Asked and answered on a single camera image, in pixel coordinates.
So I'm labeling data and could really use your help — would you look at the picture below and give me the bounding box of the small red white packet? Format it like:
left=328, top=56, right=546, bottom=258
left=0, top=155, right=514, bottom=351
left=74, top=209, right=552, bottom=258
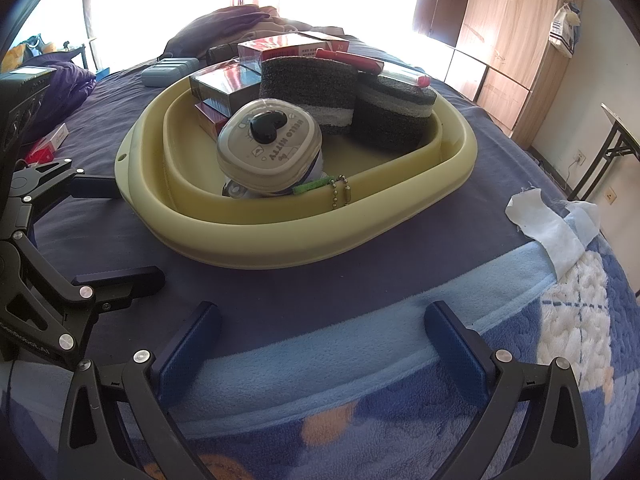
left=25, top=122, right=70, bottom=166

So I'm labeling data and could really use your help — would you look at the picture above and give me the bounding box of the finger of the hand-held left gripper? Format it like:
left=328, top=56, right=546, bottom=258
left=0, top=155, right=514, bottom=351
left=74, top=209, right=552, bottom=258
left=0, top=239, right=167, bottom=362
left=6, top=157, right=124, bottom=247

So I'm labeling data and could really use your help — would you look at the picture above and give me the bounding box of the wooden wardrobe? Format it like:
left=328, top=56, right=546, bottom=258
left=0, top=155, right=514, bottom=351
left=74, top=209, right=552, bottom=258
left=412, top=0, right=586, bottom=151

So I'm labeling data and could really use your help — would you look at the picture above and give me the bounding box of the yellow plastic basin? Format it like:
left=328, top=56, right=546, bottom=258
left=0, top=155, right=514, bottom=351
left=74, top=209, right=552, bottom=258
left=114, top=72, right=478, bottom=272

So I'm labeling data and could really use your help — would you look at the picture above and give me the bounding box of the purple clothing pile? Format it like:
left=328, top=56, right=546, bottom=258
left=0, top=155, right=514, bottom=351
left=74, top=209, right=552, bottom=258
left=164, top=5, right=301, bottom=61

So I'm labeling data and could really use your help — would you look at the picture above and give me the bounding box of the dark grey foam disc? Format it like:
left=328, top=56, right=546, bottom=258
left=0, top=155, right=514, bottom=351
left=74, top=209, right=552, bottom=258
left=259, top=55, right=359, bottom=136
left=347, top=72, right=439, bottom=151

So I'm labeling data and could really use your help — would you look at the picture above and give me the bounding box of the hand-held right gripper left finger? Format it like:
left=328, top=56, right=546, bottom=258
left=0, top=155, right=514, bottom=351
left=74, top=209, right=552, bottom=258
left=57, top=301, right=223, bottom=480

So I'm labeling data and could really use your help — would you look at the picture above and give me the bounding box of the light blue plastic case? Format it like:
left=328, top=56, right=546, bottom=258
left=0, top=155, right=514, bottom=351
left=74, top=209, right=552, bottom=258
left=141, top=57, right=201, bottom=89

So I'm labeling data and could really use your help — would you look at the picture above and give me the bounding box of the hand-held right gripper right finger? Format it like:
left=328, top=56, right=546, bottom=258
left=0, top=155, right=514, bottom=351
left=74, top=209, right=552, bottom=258
left=424, top=301, right=598, bottom=480

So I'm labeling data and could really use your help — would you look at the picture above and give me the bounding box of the red and white box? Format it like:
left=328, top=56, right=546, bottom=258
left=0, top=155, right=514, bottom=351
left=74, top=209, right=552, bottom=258
left=237, top=31, right=351, bottom=75

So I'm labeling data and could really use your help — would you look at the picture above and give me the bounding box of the clear tube red cap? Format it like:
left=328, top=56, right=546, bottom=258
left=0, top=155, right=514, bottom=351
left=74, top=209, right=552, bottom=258
left=382, top=67, right=431, bottom=87

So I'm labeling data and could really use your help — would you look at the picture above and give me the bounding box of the bead chain green tag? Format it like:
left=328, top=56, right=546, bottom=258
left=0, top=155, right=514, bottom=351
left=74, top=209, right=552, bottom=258
left=292, top=174, right=354, bottom=210

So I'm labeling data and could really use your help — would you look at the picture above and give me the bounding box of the purple cloth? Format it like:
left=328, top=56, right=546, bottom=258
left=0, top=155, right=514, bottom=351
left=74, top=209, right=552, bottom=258
left=22, top=65, right=97, bottom=146

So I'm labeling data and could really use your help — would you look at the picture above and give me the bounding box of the small red box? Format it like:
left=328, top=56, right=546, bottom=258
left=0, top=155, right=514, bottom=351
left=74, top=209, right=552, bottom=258
left=194, top=101, right=232, bottom=142

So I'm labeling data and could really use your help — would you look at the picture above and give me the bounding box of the dark brown pouch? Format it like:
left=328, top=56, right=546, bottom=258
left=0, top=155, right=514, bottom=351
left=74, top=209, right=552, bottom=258
left=206, top=44, right=242, bottom=65

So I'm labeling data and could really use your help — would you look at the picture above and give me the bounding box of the hanging white bag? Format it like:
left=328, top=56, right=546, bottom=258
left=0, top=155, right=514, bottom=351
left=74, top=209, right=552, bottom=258
left=548, top=2, right=584, bottom=59

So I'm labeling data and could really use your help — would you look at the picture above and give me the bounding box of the white cloth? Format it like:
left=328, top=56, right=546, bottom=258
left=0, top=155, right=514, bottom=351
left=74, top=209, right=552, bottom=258
left=505, top=187, right=601, bottom=279

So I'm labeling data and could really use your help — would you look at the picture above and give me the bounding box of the folding table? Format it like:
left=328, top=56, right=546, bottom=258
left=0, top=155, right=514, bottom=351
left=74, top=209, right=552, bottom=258
left=567, top=103, right=640, bottom=202

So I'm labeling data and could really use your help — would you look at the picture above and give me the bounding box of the round container cream lid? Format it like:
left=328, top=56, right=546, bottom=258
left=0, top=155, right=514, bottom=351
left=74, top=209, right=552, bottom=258
left=216, top=99, right=328, bottom=200

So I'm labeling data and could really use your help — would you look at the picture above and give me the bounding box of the blue fluffy printed blanket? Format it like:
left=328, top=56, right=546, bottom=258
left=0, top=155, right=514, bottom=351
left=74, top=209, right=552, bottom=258
left=0, top=240, right=640, bottom=480

